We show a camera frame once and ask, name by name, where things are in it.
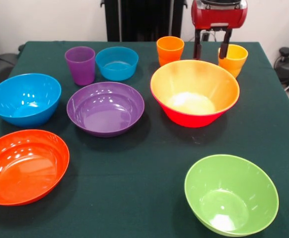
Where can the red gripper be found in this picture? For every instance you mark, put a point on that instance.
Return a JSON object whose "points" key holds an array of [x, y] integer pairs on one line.
{"points": [[219, 18]]}

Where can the large orange bowl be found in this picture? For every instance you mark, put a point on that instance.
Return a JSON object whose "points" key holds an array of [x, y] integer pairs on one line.
{"points": [[196, 84]]}

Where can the pink bowl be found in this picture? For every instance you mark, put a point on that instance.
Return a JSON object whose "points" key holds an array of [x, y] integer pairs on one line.
{"points": [[191, 121]]}

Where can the purple bowl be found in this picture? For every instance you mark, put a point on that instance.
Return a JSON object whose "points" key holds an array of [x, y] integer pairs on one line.
{"points": [[104, 111]]}

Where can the green bowl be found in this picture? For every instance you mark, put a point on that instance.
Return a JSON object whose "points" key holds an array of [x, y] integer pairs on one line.
{"points": [[231, 198]]}

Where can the yellow cup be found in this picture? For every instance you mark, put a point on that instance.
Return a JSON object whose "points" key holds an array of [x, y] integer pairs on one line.
{"points": [[236, 62]]}

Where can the orange cup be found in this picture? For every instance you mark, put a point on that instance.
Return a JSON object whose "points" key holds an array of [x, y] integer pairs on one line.
{"points": [[170, 50]]}

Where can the small blue bowl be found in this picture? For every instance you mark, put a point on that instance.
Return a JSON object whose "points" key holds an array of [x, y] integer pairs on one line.
{"points": [[116, 67]]}

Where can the purple cup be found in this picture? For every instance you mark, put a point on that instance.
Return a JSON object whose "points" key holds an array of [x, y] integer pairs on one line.
{"points": [[81, 67]]}

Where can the dark green table cloth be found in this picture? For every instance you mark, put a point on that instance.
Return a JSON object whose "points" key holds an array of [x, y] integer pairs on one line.
{"points": [[144, 198]]}

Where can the large blue bowl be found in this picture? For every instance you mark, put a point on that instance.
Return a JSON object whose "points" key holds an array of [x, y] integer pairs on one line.
{"points": [[22, 99]]}

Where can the red bowl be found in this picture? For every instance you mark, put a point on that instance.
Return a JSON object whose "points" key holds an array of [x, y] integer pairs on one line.
{"points": [[22, 168]]}

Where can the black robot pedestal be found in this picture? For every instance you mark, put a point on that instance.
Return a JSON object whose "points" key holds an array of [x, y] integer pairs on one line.
{"points": [[139, 19]]}

